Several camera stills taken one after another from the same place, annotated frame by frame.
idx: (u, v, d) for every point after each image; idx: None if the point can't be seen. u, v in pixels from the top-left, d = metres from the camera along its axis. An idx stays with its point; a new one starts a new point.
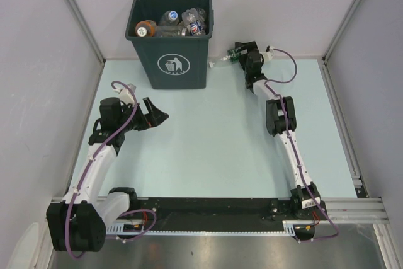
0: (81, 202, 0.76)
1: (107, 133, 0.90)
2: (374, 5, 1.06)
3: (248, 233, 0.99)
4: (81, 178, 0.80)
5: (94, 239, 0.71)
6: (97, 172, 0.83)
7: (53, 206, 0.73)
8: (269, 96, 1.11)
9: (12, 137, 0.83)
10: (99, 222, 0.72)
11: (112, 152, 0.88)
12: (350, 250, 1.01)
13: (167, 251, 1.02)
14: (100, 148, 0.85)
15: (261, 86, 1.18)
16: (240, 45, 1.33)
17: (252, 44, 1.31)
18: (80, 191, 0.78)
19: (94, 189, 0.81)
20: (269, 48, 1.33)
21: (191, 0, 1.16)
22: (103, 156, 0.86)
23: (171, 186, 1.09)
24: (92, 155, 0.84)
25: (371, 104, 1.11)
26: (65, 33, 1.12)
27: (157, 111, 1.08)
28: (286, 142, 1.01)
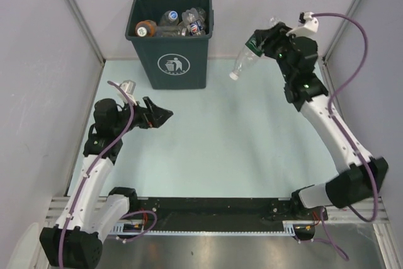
0: (74, 228, 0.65)
1: (103, 143, 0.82)
2: (375, 4, 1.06)
3: (249, 233, 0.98)
4: (73, 200, 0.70)
5: (89, 259, 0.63)
6: (92, 190, 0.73)
7: (45, 230, 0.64)
8: (344, 149, 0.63)
9: (11, 137, 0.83)
10: (92, 242, 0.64)
11: (106, 167, 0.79)
12: (351, 250, 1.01)
13: (167, 251, 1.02)
14: (94, 162, 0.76)
15: (327, 126, 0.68)
16: (260, 33, 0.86)
17: (280, 30, 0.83)
18: (74, 215, 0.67)
19: (89, 212, 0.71)
20: (305, 14, 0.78)
21: (192, 0, 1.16)
22: (97, 172, 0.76)
23: (172, 186, 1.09)
24: (85, 172, 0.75)
25: (372, 104, 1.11)
26: (64, 32, 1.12)
27: (157, 111, 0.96)
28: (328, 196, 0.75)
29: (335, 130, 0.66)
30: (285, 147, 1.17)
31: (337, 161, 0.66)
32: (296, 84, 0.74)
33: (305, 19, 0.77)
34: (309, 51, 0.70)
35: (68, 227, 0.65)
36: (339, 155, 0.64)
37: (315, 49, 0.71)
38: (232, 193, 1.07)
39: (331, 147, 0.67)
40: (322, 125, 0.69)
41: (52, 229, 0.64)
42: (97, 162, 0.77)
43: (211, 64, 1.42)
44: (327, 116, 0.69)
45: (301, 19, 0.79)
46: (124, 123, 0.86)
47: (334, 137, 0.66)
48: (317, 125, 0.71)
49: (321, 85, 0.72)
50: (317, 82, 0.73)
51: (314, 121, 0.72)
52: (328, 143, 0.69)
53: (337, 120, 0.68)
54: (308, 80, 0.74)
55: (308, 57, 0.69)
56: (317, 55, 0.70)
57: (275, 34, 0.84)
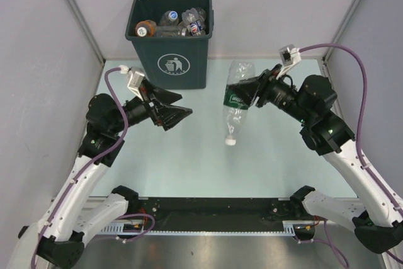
0: (49, 237, 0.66)
1: (101, 143, 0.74)
2: (378, 4, 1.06)
3: (249, 233, 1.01)
4: (56, 206, 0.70)
5: (68, 263, 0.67)
6: (76, 198, 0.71)
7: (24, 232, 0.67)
8: (382, 204, 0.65)
9: (11, 137, 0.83)
10: (69, 248, 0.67)
11: (99, 172, 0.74)
12: (350, 250, 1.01)
13: (167, 251, 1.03)
14: (84, 169, 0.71)
15: (362, 179, 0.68)
16: (245, 87, 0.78)
17: (264, 77, 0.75)
18: (53, 223, 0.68)
19: (70, 221, 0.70)
20: (289, 51, 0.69)
21: (192, 1, 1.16)
22: (87, 178, 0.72)
23: (171, 187, 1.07)
24: (73, 177, 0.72)
25: (373, 105, 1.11)
26: (64, 33, 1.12)
27: (170, 110, 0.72)
28: (344, 212, 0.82)
29: (371, 184, 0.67)
30: (285, 148, 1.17)
31: (373, 213, 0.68)
32: (318, 130, 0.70)
33: (291, 57, 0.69)
34: (325, 91, 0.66)
35: (45, 235, 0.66)
36: (377, 210, 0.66)
37: (330, 88, 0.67)
38: (231, 193, 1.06)
39: (365, 198, 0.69)
40: (354, 177, 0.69)
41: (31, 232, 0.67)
42: (89, 168, 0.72)
43: (211, 64, 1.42)
44: (359, 167, 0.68)
45: (285, 56, 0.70)
46: (120, 121, 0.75)
47: (370, 191, 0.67)
48: (346, 174, 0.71)
49: (343, 123, 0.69)
50: (336, 121, 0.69)
51: (343, 171, 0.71)
52: (361, 194, 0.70)
53: (371, 171, 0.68)
54: (327, 121, 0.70)
55: (328, 100, 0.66)
56: (335, 94, 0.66)
57: (265, 82, 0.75)
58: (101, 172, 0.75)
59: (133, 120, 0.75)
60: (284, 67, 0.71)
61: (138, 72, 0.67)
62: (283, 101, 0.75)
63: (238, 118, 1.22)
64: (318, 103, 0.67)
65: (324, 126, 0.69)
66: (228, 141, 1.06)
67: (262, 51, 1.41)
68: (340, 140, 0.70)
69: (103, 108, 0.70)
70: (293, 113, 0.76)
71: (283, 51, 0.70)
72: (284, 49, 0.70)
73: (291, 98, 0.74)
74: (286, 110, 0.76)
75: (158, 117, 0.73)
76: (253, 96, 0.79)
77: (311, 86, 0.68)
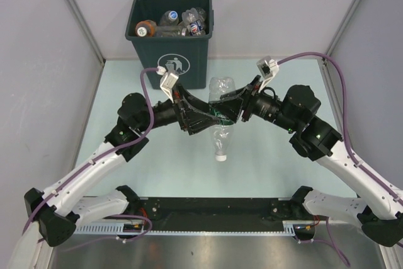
0: (51, 206, 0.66)
1: (128, 137, 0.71)
2: (378, 4, 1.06)
3: (248, 233, 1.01)
4: (69, 179, 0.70)
5: (56, 239, 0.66)
6: (87, 180, 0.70)
7: (31, 191, 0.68)
8: (383, 197, 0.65)
9: (11, 137, 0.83)
10: (62, 225, 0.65)
11: (116, 162, 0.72)
12: (351, 250, 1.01)
13: (167, 251, 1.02)
14: (105, 154, 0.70)
15: (359, 178, 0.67)
16: (227, 104, 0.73)
17: (247, 92, 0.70)
18: (59, 193, 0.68)
19: (74, 198, 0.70)
20: (267, 63, 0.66)
21: (192, 1, 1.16)
22: (104, 164, 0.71)
23: (171, 187, 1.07)
24: (92, 159, 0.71)
25: (374, 105, 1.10)
26: (63, 32, 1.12)
27: (197, 115, 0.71)
28: (347, 210, 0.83)
29: (368, 180, 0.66)
30: (284, 148, 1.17)
31: (375, 208, 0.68)
32: (307, 137, 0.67)
33: (271, 71, 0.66)
34: (310, 101, 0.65)
35: (48, 203, 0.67)
36: (379, 205, 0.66)
37: (312, 96, 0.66)
38: (231, 192, 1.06)
39: (364, 196, 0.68)
40: (351, 177, 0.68)
41: (36, 194, 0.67)
42: (108, 155, 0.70)
43: (211, 63, 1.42)
44: (353, 165, 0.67)
45: (265, 69, 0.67)
46: (148, 120, 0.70)
47: (369, 188, 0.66)
48: (342, 175, 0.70)
49: (329, 127, 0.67)
50: (322, 125, 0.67)
51: (338, 172, 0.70)
52: (360, 191, 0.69)
53: (364, 167, 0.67)
54: (313, 126, 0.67)
55: (313, 109, 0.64)
56: (318, 101, 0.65)
57: (249, 97, 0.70)
58: (118, 162, 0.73)
59: (160, 121, 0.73)
60: (264, 80, 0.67)
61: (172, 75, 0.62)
62: (268, 113, 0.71)
63: (224, 135, 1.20)
64: (305, 112, 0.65)
65: (312, 133, 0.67)
66: (217, 156, 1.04)
67: (262, 50, 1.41)
68: (330, 143, 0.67)
69: (134, 106, 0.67)
70: (280, 123, 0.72)
71: (261, 63, 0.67)
72: (262, 61, 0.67)
73: (276, 109, 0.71)
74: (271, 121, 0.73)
75: (186, 120, 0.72)
76: (238, 111, 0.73)
77: (295, 97, 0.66)
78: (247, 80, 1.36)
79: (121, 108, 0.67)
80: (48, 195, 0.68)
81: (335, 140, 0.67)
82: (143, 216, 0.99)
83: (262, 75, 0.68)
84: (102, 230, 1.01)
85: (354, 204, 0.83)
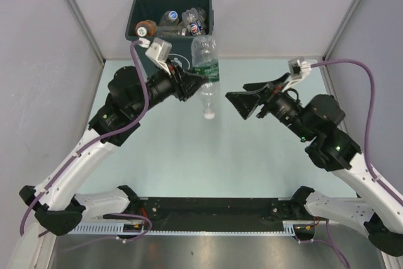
0: (43, 205, 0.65)
1: (113, 121, 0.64)
2: (378, 4, 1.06)
3: (248, 233, 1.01)
4: (56, 174, 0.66)
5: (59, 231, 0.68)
6: (76, 173, 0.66)
7: (24, 190, 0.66)
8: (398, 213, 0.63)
9: (11, 137, 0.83)
10: (60, 220, 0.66)
11: (104, 151, 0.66)
12: (351, 251, 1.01)
13: (167, 251, 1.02)
14: (89, 145, 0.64)
15: (376, 193, 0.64)
16: (242, 98, 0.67)
17: (266, 91, 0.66)
18: (50, 191, 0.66)
19: (67, 194, 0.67)
20: (300, 63, 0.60)
21: (191, 1, 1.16)
22: (91, 155, 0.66)
23: (171, 186, 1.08)
24: (77, 150, 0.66)
25: (376, 104, 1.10)
26: (63, 32, 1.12)
27: (189, 77, 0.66)
28: (352, 217, 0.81)
29: (384, 195, 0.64)
30: (284, 148, 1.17)
31: (388, 223, 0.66)
32: (326, 147, 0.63)
33: (301, 72, 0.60)
34: (333, 111, 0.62)
35: (39, 201, 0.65)
36: (393, 219, 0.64)
37: (336, 106, 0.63)
38: (231, 192, 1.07)
39: (379, 210, 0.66)
40: (366, 189, 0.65)
41: (28, 193, 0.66)
42: (94, 145, 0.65)
43: None
44: (371, 180, 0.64)
45: (295, 70, 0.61)
46: (141, 99, 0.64)
47: (384, 203, 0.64)
48: (356, 186, 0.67)
49: (348, 137, 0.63)
50: (342, 136, 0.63)
51: (352, 184, 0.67)
52: (373, 204, 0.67)
53: (383, 183, 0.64)
54: (332, 137, 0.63)
55: (337, 121, 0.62)
56: (343, 113, 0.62)
57: (269, 96, 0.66)
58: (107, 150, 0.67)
59: (157, 99, 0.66)
60: (291, 80, 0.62)
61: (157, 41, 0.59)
62: (286, 115, 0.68)
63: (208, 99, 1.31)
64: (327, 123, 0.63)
65: (332, 143, 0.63)
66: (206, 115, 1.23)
67: (262, 50, 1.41)
68: (349, 156, 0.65)
69: (124, 84, 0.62)
70: (295, 129, 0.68)
71: (293, 63, 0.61)
72: (295, 60, 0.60)
73: (295, 113, 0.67)
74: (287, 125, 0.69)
75: (182, 85, 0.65)
76: (251, 108, 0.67)
77: (320, 108, 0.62)
78: (247, 79, 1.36)
79: (110, 86, 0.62)
80: (39, 193, 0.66)
81: (354, 152, 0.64)
82: (143, 216, 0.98)
83: (290, 75, 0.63)
84: (102, 230, 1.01)
85: (359, 210, 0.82)
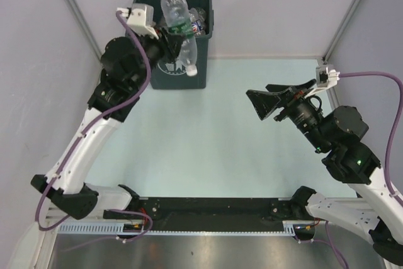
0: (57, 189, 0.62)
1: (111, 96, 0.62)
2: (378, 4, 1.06)
3: (248, 233, 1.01)
4: (65, 159, 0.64)
5: (77, 214, 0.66)
6: (85, 153, 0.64)
7: (34, 179, 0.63)
8: None
9: (11, 137, 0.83)
10: (77, 201, 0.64)
11: (109, 128, 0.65)
12: (351, 252, 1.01)
13: (167, 251, 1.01)
14: (93, 124, 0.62)
15: (393, 208, 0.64)
16: (262, 98, 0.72)
17: (288, 94, 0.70)
18: (62, 175, 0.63)
19: (79, 176, 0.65)
20: (328, 72, 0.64)
21: (191, 1, 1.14)
22: (97, 133, 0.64)
23: (171, 185, 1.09)
24: (81, 131, 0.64)
25: (376, 104, 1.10)
26: (63, 32, 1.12)
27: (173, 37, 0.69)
28: (357, 223, 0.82)
29: (400, 211, 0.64)
30: (284, 148, 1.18)
31: (400, 237, 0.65)
32: (346, 160, 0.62)
33: (329, 80, 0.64)
34: (356, 125, 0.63)
35: (53, 186, 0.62)
36: None
37: (359, 118, 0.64)
38: (231, 192, 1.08)
39: (390, 223, 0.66)
40: (383, 205, 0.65)
41: (39, 181, 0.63)
42: (97, 123, 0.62)
43: (211, 64, 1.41)
44: (388, 195, 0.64)
45: (322, 77, 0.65)
46: (138, 68, 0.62)
47: (400, 219, 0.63)
48: (371, 201, 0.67)
49: (368, 151, 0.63)
50: (362, 149, 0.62)
51: (368, 198, 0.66)
52: (387, 218, 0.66)
53: (400, 199, 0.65)
54: (352, 149, 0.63)
55: (361, 134, 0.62)
56: (366, 126, 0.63)
57: (289, 100, 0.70)
58: (112, 127, 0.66)
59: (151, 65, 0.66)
60: (318, 86, 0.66)
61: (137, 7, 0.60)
62: (304, 122, 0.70)
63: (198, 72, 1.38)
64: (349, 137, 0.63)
65: (351, 157, 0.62)
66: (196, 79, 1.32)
67: (262, 50, 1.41)
68: (368, 171, 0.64)
69: (117, 53, 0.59)
70: (312, 138, 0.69)
71: (320, 71, 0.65)
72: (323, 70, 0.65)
73: (314, 121, 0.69)
74: (304, 131, 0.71)
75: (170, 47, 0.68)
76: (269, 109, 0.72)
77: (342, 121, 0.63)
78: (247, 80, 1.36)
79: (101, 60, 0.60)
80: (50, 179, 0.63)
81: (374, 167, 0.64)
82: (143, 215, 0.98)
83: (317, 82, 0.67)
84: (102, 230, 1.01)
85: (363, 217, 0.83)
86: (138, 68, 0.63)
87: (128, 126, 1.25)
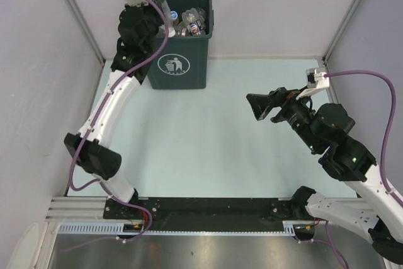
0: (92, 140, 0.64)
1: (132, 59, 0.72)
2: (378, 4, 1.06)
3: (248, 233, 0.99)
4: (97, 113, 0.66)
5: (109, 171, 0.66)
6: (114, 109, 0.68)
7: (68, 135, 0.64)
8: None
9: (11, 138, 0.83)
10: (110, 155, 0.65)
11: (132, 88, 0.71)
12: (351, 252, 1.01)
13: (167, 251, 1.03)
14: (120, 80, 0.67)
15: (389, 206, 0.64)
16: (259, 99, 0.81)
17: (278, 94, 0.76)
18: (94, 128, 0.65)
19: (109, 130, 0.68)
20: (315, 73, 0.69)
21: (191, 1, 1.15)
22: (123, 91, 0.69)
23: (171, 186, 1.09)
24: (109, 87, 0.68)
25: (376, 105, 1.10)
26: (64, 32, 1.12)
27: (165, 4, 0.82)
28: (356, 222, 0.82)
29: (397, 208, 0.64)
30: (284, 148, 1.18)
31: (397, 234, 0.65)
32: (340, 157, 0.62)
33: (316, 80, 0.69)
34: (342, 120, 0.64)
35: (87, 139, 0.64)
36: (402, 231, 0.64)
37: (346, 115, 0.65)
38: (231, 191, 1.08)
39: (388, 221, 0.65)
40: (380, 204, 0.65)
41: (74, 137, 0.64)
42: (123, 80, 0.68)
43: (211, 64, 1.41)
44: (385, 193, 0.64)
45: (311, 79, 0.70)
46: (150, 29, 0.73)
47: (397, 216, 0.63)
48: (368, 199, 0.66)
49: (363, 148, 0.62)
50: (354, 145, 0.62)
51: (365, 196, 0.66)
52: (385, 217, 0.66)
53: (397, 196, 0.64)
54: (346, 147, 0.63)
55: (347, 128, 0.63)
56: (352, 121, 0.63)
57: (283, 101, 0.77)
58: (134, 87, 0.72)
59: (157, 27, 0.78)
60: (308, 88, 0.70)
61: None
62: (297, 121, 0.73)
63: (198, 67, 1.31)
64: (337, 132, 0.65)
65: (346, 154, 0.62)
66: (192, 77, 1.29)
67: (262, 50, 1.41)
68: (363, 167, 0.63)
69: (131, 19, 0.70)
70: (306, 137, 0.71)
71: (309, 73, 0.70)
72: (311, 71, 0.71)
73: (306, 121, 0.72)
74: (299, 131, 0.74)
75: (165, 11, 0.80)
76: (264, 109, 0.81)
77: (327, 117, 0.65)
78: (247, 80, 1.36)
79: (119, 29, 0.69)
80: (84, 133, 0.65)
81: (370, 164, 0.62)
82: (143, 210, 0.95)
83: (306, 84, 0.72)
84: (102, 230, 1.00)
85: (362, 215, 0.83)
86: (150, 29, 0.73)
87: (128, 126, 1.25)
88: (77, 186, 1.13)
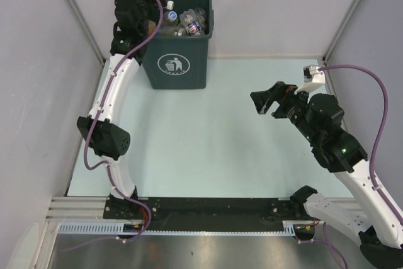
0: (104, 120, 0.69)
1: (130, 43, 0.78)
2: (378, 4, 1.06)
3: (248, 233, 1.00)
4: (104, 94, 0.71)
5: (119, 148, 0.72)
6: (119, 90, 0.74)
7: (79, 119, 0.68)
8: (389, 222, 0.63)
9: (11, 138, 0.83)
10: (121, 133, 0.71)
11: (133, 68, 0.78)
12: (351, 252, 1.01)
13: (167, 251, 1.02)
14: (121, 62, 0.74)
15: (374, 202, 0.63)
16: (260, 95, 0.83)
17: (278, 87, 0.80)
18: (104, 109, 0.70)
19: (117, 111, 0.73)
20: (309, 68, 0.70)
21: (191, 1, 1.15)
22: (124, 72, 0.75)
23: (171, 186, 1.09)
24: (113, 70, 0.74)
25: (374, 105, 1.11)
26: (63, 32, 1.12)
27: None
28: (349, 223, 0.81)
29: (383, 205, 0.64)
30: (284, 148, 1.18)
31: (381, 233, 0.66)
32: (332, 147, 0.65)
33: (312, 75, 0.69)
34: (332, 108, 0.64)
35: (99, 120, 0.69)
36: (386, 230, 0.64)
37: (337, 104, 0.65)
38: (230, 191, 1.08)
39: (374, 218, 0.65)
40: (366, 198, 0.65)
41: (85, 120, 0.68)
42: (124, 62, 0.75)
43: (211, 64, 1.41)
44: (371, 188, 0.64)
45: (306, 74, 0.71)
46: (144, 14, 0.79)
47: (381, 213, 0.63)
48: (356, 193, 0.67)
49: (356, 142, 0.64)
50: (348, 138, 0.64)
51: (352, 190, 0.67)
52: (370, 213, 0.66)
53: (383, 193, 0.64)
54: (339, 138, 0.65)
55: (335, 116, 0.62)
56: (342, 111, 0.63)
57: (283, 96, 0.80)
58: (134, 68, 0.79)
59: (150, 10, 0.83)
60: (305, 83, 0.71)
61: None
62: (295, 114, 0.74)
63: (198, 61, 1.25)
64: (326, 119, 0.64)
65: (337, 145, 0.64)
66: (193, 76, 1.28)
67: (262, 50, 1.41)
68: (352, 160, 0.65)
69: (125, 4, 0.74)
70: (302, 128, 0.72)
71: (305, 68, 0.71)
72: (308, 66, 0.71)
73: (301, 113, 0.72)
74: (296, 124, 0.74)
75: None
76: (265, 103, 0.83)
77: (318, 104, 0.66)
78: (246, 80, 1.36)
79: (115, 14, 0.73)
80: (95, 114, 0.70)
81: (360, 157, 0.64)
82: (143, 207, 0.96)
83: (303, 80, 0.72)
84: (102, 230, 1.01)
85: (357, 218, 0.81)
86: (143, 14, 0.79)
87: (127, 125, 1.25)
88: (76, 186, 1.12)
